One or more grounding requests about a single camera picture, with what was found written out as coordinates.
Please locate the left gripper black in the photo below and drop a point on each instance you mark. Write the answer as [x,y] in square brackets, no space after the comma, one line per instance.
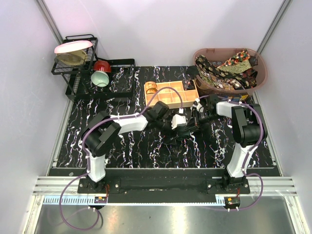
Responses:
[169,128]

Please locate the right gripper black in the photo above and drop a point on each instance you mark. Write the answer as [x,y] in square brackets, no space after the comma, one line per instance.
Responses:
[199,124]

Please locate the dark green fern tie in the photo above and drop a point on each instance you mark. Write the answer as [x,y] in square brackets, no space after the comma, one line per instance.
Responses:
[184,132]

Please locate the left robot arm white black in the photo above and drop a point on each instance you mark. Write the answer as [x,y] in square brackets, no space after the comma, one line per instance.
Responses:
[101,132]

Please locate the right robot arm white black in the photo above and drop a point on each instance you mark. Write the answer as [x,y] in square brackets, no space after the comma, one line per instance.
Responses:
[248,129]

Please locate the pile of patterned ties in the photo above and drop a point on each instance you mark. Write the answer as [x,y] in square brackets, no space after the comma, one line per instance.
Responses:
[236,73]

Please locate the black marble pattern mat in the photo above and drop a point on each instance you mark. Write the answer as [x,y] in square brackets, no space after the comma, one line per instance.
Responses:
[211,148]

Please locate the wooden compartment box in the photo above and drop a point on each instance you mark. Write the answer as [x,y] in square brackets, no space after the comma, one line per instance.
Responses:
[169,92]

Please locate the rolled dark patterned tie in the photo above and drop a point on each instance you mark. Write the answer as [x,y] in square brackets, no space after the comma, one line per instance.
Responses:
[188,85]

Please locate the rolled orange tie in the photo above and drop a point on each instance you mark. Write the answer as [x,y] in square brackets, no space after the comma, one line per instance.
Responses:
[150,87]

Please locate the blue yellow small box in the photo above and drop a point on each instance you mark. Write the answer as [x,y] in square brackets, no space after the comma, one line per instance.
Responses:
[238,98]

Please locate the brown plastic basket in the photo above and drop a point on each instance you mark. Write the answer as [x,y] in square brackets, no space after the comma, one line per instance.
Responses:
[221,55]

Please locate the light green bowl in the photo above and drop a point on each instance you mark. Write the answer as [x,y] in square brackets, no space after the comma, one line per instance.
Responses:
[100,79]

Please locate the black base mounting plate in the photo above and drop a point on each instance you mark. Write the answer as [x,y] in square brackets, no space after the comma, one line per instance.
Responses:
[211,181]

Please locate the red bowl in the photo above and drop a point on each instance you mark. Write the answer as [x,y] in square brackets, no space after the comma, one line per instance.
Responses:
[102,66]

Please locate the beige plate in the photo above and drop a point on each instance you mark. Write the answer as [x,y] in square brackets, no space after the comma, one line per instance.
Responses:
[74,58]

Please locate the pink plate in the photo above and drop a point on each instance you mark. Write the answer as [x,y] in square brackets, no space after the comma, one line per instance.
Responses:
[72,46]

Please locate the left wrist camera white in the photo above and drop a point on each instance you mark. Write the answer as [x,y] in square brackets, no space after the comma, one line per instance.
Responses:
[178,121]

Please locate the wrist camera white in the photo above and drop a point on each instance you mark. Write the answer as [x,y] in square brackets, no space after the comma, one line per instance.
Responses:
[197,106]
[178,121]

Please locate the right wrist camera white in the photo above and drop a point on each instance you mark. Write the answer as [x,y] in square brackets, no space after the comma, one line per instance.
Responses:
[197,106]

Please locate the black wire dish rack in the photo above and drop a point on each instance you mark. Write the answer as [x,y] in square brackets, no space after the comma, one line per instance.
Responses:
[78,77]

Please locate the aluminium rail frame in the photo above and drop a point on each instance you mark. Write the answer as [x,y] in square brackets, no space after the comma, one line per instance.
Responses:
[64,190]

